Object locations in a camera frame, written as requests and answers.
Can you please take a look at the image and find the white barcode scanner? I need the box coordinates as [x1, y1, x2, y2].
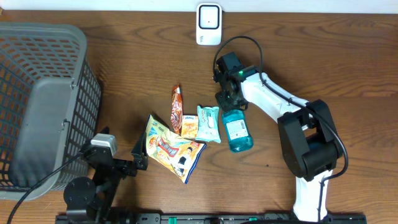
[196, 3, 223, 45]

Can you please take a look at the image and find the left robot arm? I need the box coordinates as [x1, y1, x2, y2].
[55, 127, 149, 223]

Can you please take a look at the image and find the grey plastic basket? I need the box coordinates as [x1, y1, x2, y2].
[1, 22, 101, 200]

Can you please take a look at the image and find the teal mouthwash bottle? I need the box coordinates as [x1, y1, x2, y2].
[221, 110, 254, 153]

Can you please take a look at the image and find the orange red snack bar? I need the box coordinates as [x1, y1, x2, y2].
[170, 85, 183, 134]

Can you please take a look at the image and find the small orange tissue box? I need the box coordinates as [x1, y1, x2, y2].
[181, 115, 198, 139]

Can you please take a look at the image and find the large snack chip bag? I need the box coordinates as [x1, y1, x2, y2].
[146, 114, 206, 184]

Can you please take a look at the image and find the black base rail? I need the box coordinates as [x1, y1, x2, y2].
[55, 212, 368, 224]

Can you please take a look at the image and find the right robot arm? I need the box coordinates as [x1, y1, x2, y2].
[213, 65, 348, 222]

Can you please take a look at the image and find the mint green wipes packet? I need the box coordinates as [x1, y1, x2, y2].
[195, 106, 221, 143]

